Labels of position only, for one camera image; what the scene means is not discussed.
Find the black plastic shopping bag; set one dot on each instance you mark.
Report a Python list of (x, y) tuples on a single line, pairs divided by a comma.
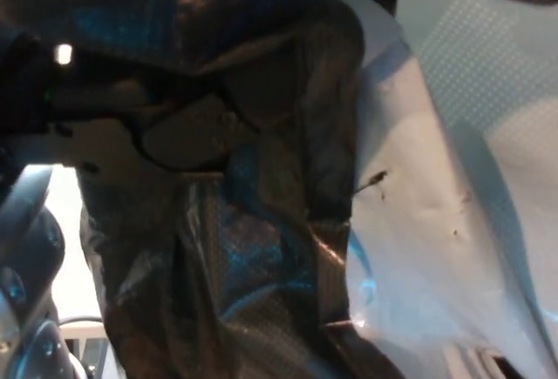
[(392, 178)]

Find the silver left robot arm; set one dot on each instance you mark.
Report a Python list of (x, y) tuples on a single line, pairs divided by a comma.
[(100, 135)]

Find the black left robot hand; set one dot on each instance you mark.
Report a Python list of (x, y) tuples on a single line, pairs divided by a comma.
[(250, 106)]

